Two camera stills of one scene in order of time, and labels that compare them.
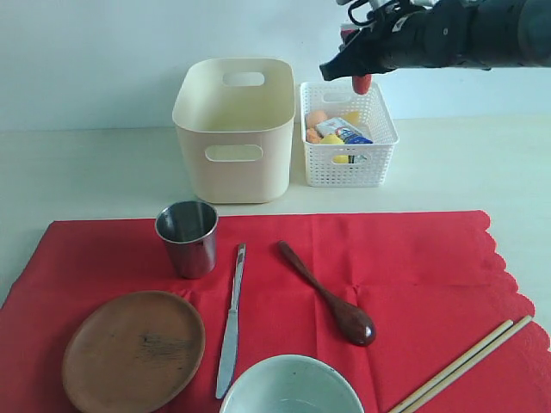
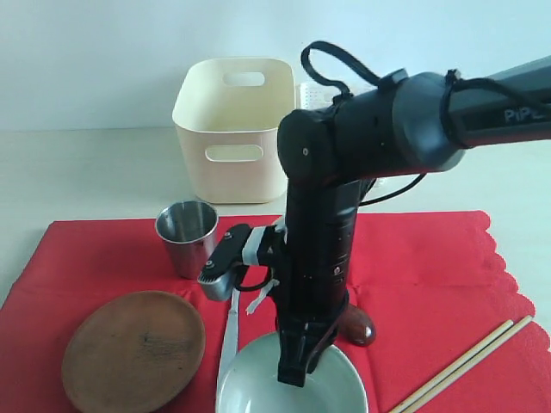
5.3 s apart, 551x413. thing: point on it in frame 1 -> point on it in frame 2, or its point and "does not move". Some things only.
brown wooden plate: [134, 353] does not move
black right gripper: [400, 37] -> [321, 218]
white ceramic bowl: [293, 384] does not move
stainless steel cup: [189, 228] does not move
